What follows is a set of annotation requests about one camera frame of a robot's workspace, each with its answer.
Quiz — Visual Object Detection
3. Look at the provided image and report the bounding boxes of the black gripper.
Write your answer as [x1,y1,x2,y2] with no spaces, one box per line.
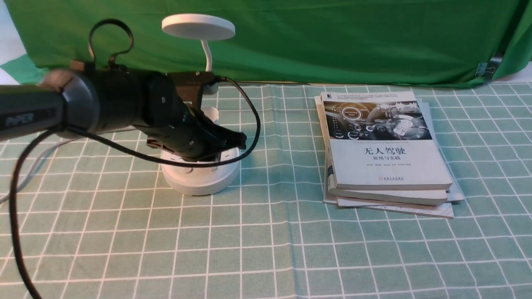
[142,74,247,161]

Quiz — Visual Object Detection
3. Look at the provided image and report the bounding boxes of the white desk lamp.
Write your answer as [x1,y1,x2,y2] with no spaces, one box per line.
[161,13,241,196]

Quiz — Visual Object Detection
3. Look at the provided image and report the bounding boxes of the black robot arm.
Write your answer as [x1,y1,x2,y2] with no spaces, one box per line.
[0,69,246,162]

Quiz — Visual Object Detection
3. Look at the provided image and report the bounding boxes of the green checked tablecloth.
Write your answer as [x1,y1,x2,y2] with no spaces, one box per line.
[17,83,532,299]

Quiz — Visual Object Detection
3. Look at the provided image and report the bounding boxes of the top white book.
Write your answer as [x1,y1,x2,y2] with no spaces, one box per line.
[320,91,453,191]

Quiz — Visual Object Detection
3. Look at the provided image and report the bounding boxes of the white book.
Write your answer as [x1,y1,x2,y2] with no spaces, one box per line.
[320,91,453,191]
[315,96,448,206]

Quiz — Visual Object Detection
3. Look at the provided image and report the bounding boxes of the green backdrop cloth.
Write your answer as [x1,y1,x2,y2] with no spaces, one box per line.
[5,0,531,88]

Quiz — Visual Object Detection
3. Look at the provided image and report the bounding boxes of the bottom thin booklet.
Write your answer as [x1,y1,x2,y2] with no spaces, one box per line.
[323,191,460,219]

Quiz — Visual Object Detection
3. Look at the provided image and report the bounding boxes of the metal binder clip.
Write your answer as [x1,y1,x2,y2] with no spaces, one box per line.
[475,57,502,81]

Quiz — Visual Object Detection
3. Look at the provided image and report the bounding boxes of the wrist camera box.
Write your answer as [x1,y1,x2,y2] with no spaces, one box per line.
[166,71,220,108]

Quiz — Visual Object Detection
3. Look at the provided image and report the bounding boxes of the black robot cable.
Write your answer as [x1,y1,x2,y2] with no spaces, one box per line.
[9,19,261,299]

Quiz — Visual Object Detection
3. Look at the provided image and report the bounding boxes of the white lamp power cord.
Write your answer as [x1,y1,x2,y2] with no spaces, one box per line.
[0,139,75,205]

